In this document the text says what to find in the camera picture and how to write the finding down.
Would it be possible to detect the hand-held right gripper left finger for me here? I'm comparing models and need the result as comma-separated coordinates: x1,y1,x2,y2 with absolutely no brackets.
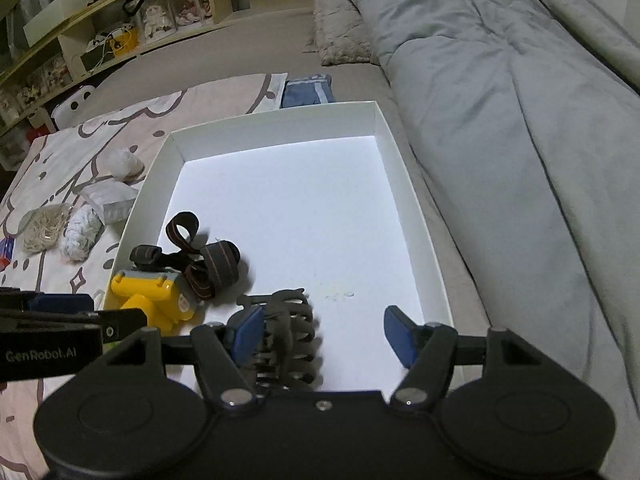
106,304,267,407

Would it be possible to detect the grey duvet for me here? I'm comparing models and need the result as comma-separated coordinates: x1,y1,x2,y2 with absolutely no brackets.
327,0,640,461

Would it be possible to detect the clear plastic packet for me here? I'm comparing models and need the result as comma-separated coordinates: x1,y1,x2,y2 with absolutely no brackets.
79,180,140,224

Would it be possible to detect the white bag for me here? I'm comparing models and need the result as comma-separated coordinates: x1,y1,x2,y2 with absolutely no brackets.
100,146,146,182

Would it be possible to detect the grey hair claw clip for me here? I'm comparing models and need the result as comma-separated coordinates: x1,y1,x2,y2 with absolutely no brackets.
235,287,326,393

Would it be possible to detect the yellow headlamp with black strap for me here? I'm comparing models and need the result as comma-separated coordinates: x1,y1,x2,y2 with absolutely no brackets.
110,212,244,333

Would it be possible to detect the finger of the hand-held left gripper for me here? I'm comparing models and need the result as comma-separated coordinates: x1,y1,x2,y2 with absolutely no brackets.
0,308,147,345
0,287,96,313

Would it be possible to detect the printed blanket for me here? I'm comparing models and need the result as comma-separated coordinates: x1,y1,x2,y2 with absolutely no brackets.
0,72,288,480

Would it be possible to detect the white plush with black spots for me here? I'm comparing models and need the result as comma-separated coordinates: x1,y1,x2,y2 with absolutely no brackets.
52,85,97,131

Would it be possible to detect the blue folded cloth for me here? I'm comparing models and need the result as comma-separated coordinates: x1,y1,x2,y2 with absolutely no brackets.
281,74,335,109

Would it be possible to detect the doll in clear box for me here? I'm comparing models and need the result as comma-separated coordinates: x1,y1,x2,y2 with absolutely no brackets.
141,2,176,41
175,0,211,26

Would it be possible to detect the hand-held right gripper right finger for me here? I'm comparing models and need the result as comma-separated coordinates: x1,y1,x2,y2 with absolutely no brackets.
383,305,546,407

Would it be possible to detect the white cardboard box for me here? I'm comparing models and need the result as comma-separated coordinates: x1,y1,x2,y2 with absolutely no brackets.
102,100,457,395

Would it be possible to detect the white storage box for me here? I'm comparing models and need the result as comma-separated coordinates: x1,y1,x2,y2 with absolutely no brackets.
22,0,101,46

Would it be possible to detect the bundle of beige rubber bands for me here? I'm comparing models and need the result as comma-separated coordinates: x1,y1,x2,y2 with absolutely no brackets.
19,205,73,253

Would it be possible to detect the yellow bag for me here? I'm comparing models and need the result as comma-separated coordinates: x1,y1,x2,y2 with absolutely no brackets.
111,27,140,58

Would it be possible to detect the small blue and red box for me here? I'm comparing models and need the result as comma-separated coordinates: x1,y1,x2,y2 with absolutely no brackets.
0,237,18,273

